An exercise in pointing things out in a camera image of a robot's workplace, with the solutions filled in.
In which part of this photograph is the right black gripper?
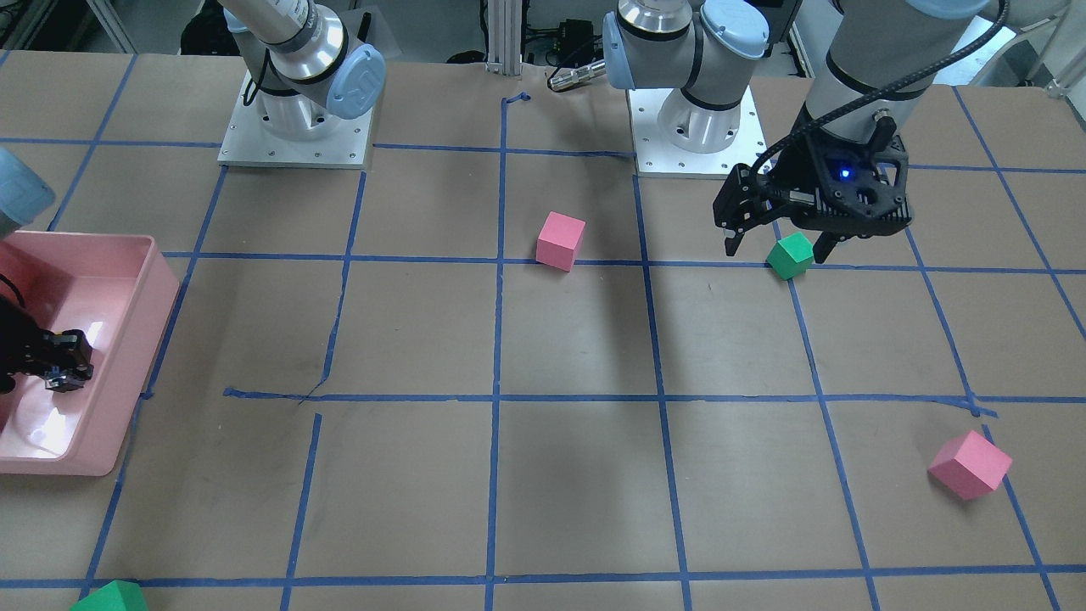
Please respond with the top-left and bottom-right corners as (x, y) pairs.
(1, 276), (94, 392)

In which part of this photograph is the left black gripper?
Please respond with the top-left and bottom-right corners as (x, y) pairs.
(714, 129), (913, 264)

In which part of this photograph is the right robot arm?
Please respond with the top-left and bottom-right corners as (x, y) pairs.
(3, 1), (387, 395)

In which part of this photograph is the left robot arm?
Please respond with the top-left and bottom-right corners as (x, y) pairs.
(602, 1), (1011, 263)

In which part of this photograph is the green cube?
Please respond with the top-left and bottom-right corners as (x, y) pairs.
(70, 580), (149, 611)
(765, 233), (815, 281)

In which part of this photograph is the pink plastic bin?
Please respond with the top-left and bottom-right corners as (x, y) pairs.
(1, 231), (179, 476)

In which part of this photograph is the pink cube centre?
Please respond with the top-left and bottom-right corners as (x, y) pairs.
(535, 211), (586, 273)

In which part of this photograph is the pink cube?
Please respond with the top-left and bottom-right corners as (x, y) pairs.
(535, 211), (586, 273)
(927, 430), (1013, 502)

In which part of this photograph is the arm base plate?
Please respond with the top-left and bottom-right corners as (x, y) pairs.
(627, 88), (768, 179)
(217, 74), (376, 171)

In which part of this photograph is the aluminium frame post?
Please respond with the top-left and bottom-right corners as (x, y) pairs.
(485, 0), (525, 80)

